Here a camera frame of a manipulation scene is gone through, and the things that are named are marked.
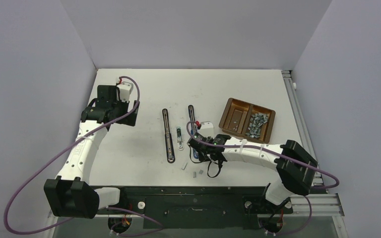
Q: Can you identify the black stapler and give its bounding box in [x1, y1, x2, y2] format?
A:
[162, 109, 176, 163]

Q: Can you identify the brown wooden tray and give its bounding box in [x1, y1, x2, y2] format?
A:
[219, 98, 276, 144]

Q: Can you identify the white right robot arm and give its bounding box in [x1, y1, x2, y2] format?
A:
[187, 133, 318, 212]

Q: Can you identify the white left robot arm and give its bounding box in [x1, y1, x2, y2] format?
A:
[44, 82, 138, 219]

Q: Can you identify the pile of staple strips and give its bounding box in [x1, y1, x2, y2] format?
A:
[245, 113, 269, 139]

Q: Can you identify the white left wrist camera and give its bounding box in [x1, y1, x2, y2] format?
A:
[117, 79, 134, 102]

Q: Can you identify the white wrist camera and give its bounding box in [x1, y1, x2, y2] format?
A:
[117, 79, 134, 102]
[198, 121, 215, 137]

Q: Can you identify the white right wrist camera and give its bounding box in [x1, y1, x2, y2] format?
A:
[198, 121, 215, 137]

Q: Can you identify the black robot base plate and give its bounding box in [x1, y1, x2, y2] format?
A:
[98, 186, 295, 229]

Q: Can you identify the aluminium side rail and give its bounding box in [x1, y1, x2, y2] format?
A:
[282, 69, 345, 218]

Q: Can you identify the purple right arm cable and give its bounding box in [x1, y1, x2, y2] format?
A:
[186, 120, 340, 237]

